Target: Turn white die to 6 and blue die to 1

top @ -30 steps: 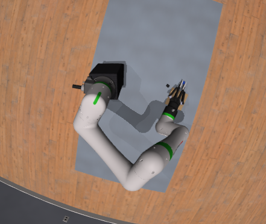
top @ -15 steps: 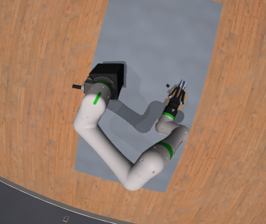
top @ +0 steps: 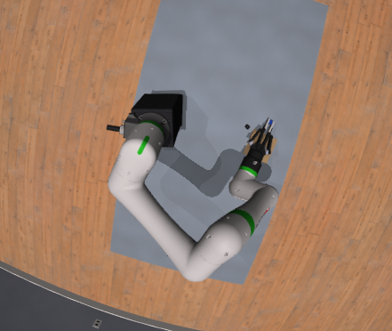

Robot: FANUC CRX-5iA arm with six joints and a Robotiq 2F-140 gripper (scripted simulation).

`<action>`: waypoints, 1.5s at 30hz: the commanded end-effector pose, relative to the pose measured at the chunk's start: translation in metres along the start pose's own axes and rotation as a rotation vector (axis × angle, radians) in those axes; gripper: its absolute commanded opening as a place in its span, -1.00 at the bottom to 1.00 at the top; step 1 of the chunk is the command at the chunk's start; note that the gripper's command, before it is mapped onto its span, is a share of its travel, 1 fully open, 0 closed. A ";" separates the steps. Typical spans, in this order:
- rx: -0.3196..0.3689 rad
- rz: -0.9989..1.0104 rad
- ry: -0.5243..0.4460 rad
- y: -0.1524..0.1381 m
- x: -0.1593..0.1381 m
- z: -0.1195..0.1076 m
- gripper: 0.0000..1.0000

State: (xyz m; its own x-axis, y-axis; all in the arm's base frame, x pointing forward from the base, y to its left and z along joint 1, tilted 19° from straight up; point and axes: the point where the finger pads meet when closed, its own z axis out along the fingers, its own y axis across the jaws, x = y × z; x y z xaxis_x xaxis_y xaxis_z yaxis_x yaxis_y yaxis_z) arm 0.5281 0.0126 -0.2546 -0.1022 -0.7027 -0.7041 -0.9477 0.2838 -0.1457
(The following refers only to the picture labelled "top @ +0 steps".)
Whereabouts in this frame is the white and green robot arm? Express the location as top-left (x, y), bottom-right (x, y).
top-left (107, 111), bottom-right (278, 282)

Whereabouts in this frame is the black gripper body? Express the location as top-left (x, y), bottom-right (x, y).
top-left (247, 142), bottom-right (266, 162)

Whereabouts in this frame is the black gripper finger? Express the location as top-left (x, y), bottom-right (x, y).
top-left (260, 121), bottom-right (274, 155)
top-left (247, 119), bottom-right (270, 148)

